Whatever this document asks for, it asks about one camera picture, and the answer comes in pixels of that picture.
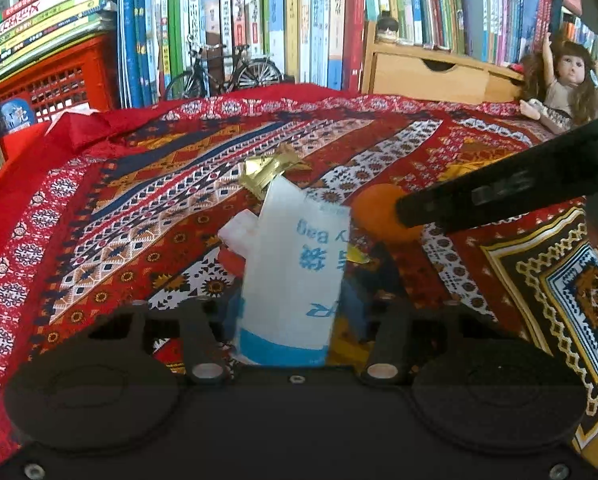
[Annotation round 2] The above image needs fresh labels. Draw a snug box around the red patterned blanket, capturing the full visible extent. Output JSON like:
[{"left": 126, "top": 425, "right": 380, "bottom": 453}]
[{"left": 0, "top": 82, "right": 598, "bottom": 471}]

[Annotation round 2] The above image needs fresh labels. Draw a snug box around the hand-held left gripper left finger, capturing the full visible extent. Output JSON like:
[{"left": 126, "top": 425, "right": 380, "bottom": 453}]
[{"left": 86, "top": 295, "right": 244, "bottom": 386}]

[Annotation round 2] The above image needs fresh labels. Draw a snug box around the stack of flat books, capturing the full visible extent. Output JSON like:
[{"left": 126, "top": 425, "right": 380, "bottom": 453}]
[{"left": 0, "top": 0, "right": 120, "bottom": 86}]

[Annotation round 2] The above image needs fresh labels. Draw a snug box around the small black haired figurine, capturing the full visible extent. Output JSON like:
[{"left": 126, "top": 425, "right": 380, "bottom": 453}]
[{"left": 376, "top": 10, "right": 400, "bottom": 43}]

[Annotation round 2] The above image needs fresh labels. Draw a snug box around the red plastic crate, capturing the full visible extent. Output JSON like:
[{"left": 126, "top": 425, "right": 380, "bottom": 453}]
[{"left": 0, "top": 32, "right": 122, "bottom": 126}]

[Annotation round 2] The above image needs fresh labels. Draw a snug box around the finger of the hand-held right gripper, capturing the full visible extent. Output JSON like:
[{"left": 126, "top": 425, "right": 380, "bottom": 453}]
[{"left": 395, "top": 176, "right": 473, "bottom": 234}]

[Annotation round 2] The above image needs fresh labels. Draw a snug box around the wooden drawer box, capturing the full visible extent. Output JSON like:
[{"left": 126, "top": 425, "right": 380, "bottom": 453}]
[{"left": 361, "top": 20, "right": 524, "bottom": 106}]

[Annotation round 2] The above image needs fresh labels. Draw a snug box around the black miniature bicycle model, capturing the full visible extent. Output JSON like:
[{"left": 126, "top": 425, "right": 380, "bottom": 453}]
[{"left": 165, "top": 35, "right": 284, "bottom": 101}]

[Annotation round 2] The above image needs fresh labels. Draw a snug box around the blue round can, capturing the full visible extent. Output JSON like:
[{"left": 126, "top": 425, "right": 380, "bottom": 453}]
[{"left": 0, "top": 97, "right": 38, "bottom": 136}]

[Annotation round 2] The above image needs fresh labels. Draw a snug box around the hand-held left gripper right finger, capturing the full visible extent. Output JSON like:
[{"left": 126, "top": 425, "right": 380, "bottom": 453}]
[{"left": 340, "top": 280, "right": 512, "bottom": 386}]

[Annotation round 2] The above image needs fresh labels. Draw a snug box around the row of upright books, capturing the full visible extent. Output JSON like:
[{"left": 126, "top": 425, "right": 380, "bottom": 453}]
[{"left": 116, "top": 0, "right": 598, "bottom": 108}]

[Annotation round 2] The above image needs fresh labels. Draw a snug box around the white crumpled tissue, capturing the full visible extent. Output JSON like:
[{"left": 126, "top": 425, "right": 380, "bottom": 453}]
[{"left": 217, "top": 209, "right": 260, "bottom": 256}]

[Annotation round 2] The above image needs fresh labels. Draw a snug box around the gold foil wrapper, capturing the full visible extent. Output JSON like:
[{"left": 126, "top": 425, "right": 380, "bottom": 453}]
[{"left": 241, "top": 144, "right": 312, "bottom": 201}]

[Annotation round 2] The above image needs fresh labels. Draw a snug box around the orange fruit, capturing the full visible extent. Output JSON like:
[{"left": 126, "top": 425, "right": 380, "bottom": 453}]
[{"left": 353, "top": 183, "right": 424, "bottom": 243}]

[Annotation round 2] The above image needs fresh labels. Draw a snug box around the white blue printed bag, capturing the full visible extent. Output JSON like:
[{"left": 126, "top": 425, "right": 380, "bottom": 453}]
[{"left": 231, "top": 177, "right": 352, "bottom": 367}]

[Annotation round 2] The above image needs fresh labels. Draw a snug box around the brown haired doll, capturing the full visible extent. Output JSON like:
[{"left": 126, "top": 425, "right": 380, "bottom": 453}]
[{"left": 519, "top": 30, "right": 597, "bottom": 136}]

